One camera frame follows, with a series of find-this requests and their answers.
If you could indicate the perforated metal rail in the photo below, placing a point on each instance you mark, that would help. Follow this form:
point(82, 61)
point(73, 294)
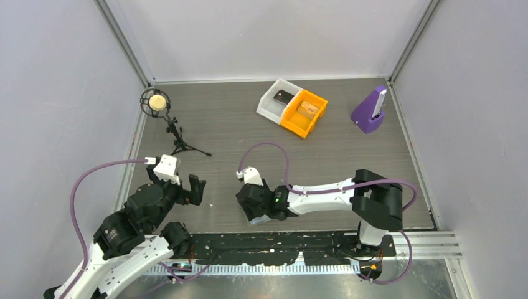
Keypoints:
point(298, 268)

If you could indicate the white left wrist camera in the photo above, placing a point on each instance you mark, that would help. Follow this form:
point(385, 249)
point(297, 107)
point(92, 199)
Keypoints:
point(164, 168)

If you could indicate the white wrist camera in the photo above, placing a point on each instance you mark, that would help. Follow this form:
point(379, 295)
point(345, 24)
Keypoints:
point(164, 168)
point(249, 175)

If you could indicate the tan card in orange bin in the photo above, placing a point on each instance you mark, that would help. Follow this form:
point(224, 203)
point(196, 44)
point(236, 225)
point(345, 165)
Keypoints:
point(308, 110)

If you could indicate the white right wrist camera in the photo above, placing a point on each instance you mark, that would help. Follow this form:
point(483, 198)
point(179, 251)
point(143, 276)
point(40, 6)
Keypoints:
point(249, 175)

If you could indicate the beige card holder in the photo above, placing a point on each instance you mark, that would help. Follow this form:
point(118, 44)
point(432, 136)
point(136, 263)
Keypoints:
point(259, 220)

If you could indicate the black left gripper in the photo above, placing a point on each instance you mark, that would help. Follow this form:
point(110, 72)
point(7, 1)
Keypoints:
point(196, 193)

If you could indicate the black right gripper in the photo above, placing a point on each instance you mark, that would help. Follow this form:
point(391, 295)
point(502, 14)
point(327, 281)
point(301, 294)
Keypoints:
point(251, 213)

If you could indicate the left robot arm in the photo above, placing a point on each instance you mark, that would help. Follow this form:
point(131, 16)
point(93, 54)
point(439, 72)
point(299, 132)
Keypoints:
point(109, 266)

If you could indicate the orange plastic bin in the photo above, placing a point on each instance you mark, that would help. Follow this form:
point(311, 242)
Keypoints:
point(299, 124)

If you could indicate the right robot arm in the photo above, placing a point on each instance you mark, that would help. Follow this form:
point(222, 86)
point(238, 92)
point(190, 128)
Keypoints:
point(377, 203)

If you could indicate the purple stand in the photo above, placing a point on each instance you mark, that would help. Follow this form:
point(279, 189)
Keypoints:
point(362, 114)

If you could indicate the black card in white bin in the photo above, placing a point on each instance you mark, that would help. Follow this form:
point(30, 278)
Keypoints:
point(283, 97)

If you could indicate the cream round microphone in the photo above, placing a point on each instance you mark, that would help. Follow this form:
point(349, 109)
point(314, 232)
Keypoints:
point(157, 102)

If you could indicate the white device in stand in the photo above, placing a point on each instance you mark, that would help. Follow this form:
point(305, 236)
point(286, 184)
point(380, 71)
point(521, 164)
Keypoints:
point(379, 103)

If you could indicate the white plastic bin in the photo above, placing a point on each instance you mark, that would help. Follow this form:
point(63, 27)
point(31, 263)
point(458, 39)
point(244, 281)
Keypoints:
point(271, 109)

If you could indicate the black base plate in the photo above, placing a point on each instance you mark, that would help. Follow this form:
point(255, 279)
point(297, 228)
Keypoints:
point(283, 248)

